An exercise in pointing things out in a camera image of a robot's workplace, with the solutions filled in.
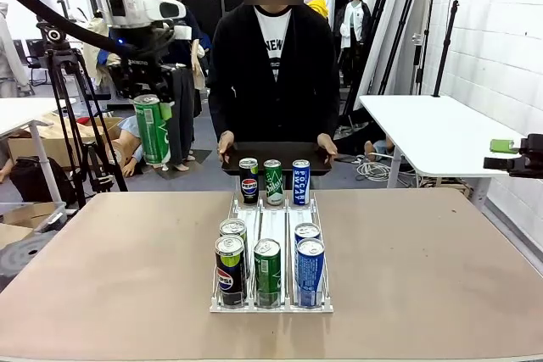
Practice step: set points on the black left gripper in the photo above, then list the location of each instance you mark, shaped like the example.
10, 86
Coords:
140, 76

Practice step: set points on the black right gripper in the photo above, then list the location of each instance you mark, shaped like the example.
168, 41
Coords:
532, 158

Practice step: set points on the green cider can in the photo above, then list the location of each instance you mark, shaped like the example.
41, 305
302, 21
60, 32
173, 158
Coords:
267, 277
152, 137

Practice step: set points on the black serving tray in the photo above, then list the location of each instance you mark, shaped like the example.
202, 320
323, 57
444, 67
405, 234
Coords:
275, 152

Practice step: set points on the blue Pocari Sweat can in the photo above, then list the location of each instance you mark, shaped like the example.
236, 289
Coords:
309, 277
306, 230

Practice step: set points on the person in black cardigan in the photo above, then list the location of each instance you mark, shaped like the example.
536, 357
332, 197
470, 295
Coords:
237, 82

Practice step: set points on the seated person in blue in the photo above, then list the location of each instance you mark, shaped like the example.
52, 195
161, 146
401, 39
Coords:
206, 42

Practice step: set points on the person's right hand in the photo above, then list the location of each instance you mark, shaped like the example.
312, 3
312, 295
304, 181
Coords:
225, 146

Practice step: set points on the person's left hand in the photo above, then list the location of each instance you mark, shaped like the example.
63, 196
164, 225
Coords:
328, 146

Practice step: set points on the dark mannequin floor plate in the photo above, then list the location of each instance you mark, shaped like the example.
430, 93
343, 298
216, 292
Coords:
203, 154

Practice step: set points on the floor dummy in blue shirt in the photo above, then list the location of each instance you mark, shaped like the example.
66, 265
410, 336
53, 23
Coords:
127, 154

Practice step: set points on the white side table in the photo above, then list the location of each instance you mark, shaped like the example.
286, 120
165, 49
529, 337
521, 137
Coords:
17, 112
424, 133

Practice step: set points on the mannequin black hat beige coat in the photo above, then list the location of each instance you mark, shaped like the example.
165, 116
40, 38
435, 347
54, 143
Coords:
95, 65

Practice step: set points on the slim Pepsi display can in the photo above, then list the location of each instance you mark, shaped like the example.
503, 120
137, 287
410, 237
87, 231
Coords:
249, 186

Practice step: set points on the black upright stand with clamp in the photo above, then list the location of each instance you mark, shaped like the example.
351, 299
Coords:
418, 74

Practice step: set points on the brown cardboard box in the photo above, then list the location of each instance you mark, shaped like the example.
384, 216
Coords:
55, 141

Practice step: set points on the black light stand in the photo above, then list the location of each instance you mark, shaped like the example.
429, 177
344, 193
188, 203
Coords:
445, 48

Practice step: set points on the slim green Chilsung display can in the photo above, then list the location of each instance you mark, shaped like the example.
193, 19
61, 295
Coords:
273, 186

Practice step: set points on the black Pepsi can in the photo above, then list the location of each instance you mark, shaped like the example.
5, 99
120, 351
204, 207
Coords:
231, 277
233, 226

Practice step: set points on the black office chair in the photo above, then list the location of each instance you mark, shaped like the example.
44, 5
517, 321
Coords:
36, 61

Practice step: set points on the black bag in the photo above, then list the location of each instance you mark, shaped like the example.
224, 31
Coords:
34, 179

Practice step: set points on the slim blue Pocari display can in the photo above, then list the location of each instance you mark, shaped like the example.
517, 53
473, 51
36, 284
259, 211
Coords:
301, 186

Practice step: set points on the clear bin with cardboard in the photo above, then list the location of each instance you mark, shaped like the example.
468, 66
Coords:
51, 218

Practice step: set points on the black leaning stand poles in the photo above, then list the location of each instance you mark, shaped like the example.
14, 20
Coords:
401, 27

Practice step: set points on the grey garment mannequin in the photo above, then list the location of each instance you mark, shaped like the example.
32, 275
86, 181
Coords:
8, 61

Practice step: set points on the mannequin black jacket white shirt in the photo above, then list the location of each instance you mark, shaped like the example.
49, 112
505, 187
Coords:
365, 18

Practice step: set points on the white can dispenser rack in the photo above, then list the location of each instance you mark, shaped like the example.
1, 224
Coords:
271, 308

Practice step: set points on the black camera tripod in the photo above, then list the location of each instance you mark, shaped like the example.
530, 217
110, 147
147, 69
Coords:
57, 78

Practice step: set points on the grey round base plate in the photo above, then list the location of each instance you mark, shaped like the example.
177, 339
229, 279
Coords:
21, 256

